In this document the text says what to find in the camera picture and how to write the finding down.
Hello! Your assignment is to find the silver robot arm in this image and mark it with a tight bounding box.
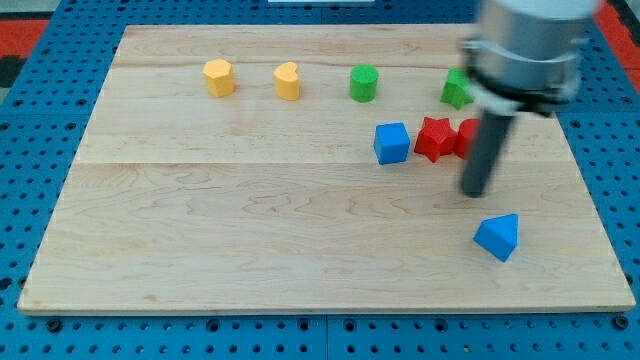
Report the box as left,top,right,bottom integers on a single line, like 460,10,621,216
461,0,601,117

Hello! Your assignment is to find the blue cube block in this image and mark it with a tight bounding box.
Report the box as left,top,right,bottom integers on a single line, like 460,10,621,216
373,122,410,165

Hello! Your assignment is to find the blue triangle block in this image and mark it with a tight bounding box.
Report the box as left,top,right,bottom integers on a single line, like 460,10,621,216
473,214,519,262

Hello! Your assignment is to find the light wooden board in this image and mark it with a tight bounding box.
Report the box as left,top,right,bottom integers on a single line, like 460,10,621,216
18,24,635,316

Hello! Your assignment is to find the yellow heart block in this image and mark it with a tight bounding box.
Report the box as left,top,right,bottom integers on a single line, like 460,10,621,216
273,62,300,101

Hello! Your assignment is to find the green cylinder block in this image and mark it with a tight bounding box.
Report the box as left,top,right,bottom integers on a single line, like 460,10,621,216
349,64,379,103

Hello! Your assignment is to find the red star block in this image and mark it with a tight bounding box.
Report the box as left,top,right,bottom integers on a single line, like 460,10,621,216
414,117,457,163

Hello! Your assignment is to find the yellow hexagon block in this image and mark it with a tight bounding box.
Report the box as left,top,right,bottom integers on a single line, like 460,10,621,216
202,59,236,98

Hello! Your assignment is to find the red round block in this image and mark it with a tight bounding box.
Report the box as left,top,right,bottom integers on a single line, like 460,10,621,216
453,118,480,159

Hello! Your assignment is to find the green star block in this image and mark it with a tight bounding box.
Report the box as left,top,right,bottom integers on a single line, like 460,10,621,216
440,68,473,110

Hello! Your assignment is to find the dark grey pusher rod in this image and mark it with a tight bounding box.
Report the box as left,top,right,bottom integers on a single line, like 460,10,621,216
460,109,514,198

